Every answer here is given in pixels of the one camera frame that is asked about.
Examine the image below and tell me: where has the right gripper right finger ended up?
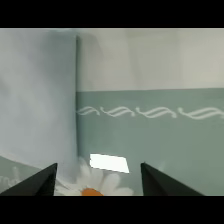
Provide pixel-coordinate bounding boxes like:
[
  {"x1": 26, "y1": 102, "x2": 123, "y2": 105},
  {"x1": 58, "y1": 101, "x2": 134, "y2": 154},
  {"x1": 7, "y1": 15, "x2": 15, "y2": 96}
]
[{"x1": 140, "y1": 162, "x2": 204, "y2": 197}]

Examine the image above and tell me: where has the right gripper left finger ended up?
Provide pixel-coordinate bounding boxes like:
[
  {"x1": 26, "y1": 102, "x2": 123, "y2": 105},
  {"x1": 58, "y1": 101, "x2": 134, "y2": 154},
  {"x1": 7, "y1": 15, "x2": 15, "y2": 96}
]
[{"x1": 0, "y1": 162, "x2": 58, "y2": 197}]

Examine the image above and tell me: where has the pale blue T-shirt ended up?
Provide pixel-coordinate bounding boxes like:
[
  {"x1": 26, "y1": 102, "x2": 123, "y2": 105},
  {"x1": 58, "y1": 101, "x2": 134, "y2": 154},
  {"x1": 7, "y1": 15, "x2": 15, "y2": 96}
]
[{"x1": 0, "y1": 29, "x2": 82, "y2": 184}]

